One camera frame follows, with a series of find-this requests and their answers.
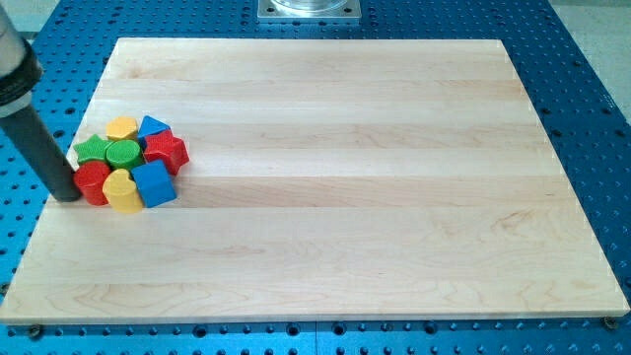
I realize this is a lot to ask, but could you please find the left front board screw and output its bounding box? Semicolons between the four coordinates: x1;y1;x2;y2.
27;324;42;338

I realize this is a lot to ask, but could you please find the blue triangle block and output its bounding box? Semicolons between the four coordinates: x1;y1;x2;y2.
137;115;171;148

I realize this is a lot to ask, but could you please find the board screw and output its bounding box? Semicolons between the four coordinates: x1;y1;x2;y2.
27;324;42;338
601;317;618;330

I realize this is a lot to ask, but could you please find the blue perforated metal table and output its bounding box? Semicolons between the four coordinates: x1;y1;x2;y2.
1;0;630;354

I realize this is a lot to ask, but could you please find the yellow hexagon block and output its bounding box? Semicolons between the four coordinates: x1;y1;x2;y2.
105;116;138;141

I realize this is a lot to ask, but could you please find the right front board screw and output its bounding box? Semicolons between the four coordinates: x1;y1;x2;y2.
601;317;618;330

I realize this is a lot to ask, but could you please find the green star block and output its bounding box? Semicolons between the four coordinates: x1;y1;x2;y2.
73;134;113;166

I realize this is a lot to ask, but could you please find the robot arm end with collar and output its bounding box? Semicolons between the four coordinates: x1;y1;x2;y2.
1;8;42;117

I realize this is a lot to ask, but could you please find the light wooden board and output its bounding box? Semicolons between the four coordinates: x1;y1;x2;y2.
1;37;629;324

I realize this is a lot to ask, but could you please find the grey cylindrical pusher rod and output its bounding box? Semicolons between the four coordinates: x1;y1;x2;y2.
1;105;81;202

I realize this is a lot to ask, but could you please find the blue cube block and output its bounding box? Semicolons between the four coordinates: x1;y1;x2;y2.
131;160;176;208

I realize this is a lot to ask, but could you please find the green cylinder block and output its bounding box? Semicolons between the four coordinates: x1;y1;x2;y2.
105;140;145;170

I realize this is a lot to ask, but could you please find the red star block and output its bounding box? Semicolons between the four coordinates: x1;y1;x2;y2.
143;130;189;176

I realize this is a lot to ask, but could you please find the red cylinder block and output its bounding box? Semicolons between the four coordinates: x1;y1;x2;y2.
73;161;111;206

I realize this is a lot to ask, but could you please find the yellow heart block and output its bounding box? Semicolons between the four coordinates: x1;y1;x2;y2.
102;169;144;213

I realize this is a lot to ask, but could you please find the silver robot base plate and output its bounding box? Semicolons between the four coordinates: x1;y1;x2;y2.
257;0;362;21

